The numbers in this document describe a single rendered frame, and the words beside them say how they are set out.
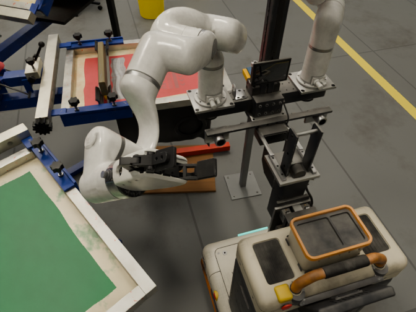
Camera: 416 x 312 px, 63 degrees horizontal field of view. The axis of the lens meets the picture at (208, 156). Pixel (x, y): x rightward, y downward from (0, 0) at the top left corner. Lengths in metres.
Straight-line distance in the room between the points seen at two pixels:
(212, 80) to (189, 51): 0.49
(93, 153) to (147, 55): 0.24
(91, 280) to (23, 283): 0.20
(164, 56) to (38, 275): 0.78
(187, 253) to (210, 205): 0.38
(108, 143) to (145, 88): 0.14
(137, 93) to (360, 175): 2.24
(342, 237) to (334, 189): 1.46
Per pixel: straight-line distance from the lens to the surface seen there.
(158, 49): 0.79
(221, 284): 1.82
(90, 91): 1.76
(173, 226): 2.30
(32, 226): 1.32
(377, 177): 2.83
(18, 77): 1.84
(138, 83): 0.75
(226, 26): 1.04
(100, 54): 1.82
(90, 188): 0.69
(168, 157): 0.49
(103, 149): 0.70
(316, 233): 1.17
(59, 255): 1.22
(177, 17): 0.95
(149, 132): 0.78
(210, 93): 1.28
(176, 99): 1.58
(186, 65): 0.77
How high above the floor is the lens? 1.98
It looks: 48 degrees down
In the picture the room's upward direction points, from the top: 1 degrees clockwise
